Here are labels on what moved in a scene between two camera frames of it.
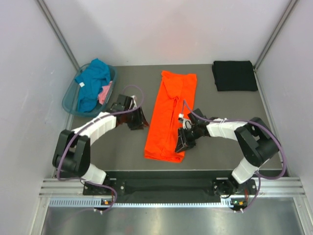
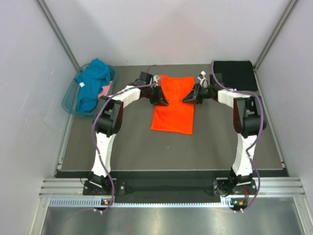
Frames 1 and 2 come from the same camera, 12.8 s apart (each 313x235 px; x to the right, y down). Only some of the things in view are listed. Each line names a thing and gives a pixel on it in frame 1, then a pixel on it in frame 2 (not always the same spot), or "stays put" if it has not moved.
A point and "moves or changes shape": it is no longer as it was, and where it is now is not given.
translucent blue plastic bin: x=70 y=100 stays put
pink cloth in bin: x=105 y=90 stays put
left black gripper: x=140 y=121 -> x=159 y=98
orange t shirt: x=175 y=95 moves or changes shape
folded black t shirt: x=234 y=76 stays put
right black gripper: x=181 y=143 -> x=194 y=96
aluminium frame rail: x=65 y=188 stays put
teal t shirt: x=90 y=82 stays put
